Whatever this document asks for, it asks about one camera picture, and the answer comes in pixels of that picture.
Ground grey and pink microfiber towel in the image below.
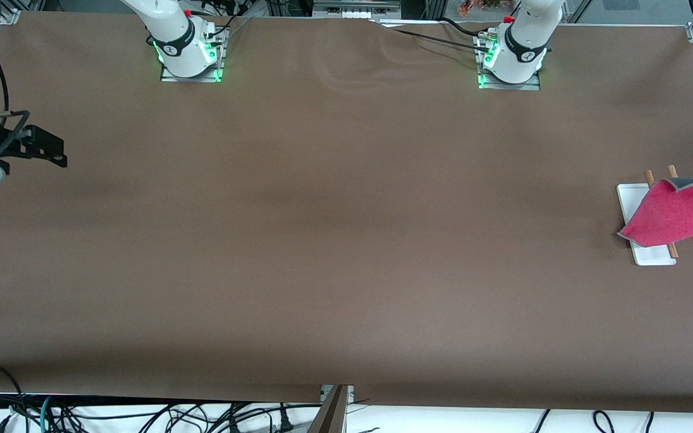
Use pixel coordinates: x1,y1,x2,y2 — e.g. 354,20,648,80
617,177,693,248

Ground tangled black floor cables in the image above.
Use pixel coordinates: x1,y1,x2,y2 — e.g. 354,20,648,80
28,400,308,433

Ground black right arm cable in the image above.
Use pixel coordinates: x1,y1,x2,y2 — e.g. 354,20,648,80
0,38,32,170

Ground brown table cover sheet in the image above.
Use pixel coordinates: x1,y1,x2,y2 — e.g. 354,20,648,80
0,11,693,416

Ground black cable on table cover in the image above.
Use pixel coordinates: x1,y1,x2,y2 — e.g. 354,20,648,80
377,18,493,54

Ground brown table frame beam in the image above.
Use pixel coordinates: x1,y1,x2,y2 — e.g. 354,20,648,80
309,385,351,433

